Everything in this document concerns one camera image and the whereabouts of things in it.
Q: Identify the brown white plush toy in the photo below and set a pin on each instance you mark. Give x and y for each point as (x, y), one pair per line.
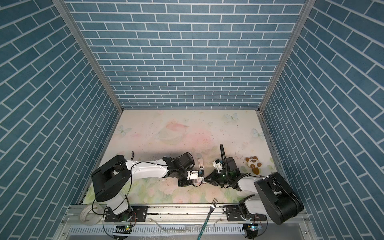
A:
(254, 164)

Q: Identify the aluminium corner post right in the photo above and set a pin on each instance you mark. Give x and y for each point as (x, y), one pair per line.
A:
(304, 14)

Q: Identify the green handled fork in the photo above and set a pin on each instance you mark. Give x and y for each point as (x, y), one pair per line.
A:
(212, 208)

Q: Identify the aluminium corner post left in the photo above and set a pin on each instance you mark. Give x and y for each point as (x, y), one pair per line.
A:
(76, 32)

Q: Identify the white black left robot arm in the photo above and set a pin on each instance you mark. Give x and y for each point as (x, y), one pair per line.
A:
(110, 178)

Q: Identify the red white staple box sleeve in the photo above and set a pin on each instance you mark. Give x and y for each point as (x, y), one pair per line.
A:
(198, 181)

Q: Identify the pink white stapler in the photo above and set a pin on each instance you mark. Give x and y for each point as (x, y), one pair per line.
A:
(201, 163)

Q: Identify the clear tape roll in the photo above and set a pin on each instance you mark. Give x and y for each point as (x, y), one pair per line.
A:
(88, 217)

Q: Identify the aluminium corner post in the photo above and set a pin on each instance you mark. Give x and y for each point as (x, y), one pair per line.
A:
(304, 14)
(76, 32)

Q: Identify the aluminium front rail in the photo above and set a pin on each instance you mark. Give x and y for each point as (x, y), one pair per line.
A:
(177, 214)

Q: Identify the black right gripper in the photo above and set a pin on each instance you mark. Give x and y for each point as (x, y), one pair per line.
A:
(214, 180)

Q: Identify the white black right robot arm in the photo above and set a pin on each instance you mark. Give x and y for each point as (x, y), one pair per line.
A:
(271, 196)

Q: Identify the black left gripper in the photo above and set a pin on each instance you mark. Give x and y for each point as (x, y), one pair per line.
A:
(185, 183)

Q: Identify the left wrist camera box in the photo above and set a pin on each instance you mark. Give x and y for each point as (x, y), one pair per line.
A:
(195, 174)

